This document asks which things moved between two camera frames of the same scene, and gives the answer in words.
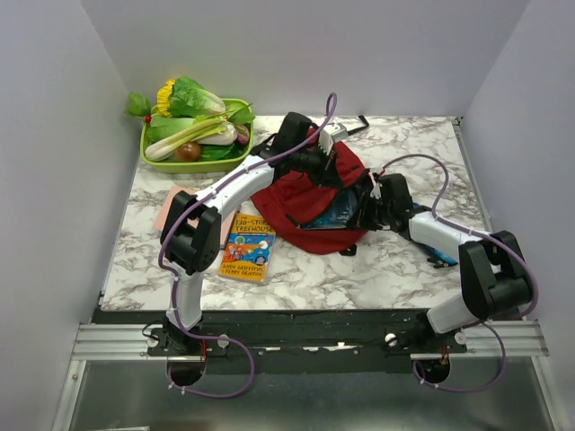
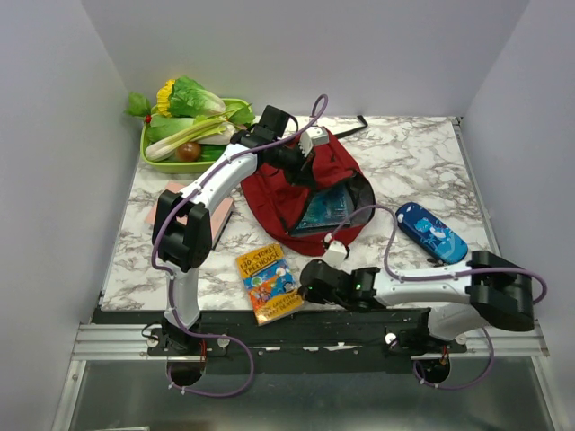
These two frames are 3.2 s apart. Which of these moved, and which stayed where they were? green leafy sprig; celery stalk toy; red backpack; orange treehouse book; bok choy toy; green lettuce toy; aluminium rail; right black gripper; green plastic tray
Moved: red backpack; right black gripper; orange treehouse book
Stayed: bok choy toy; aluminium rail; green plastic tray; celery stalk toy; green leafy sprig; green lettuce toy
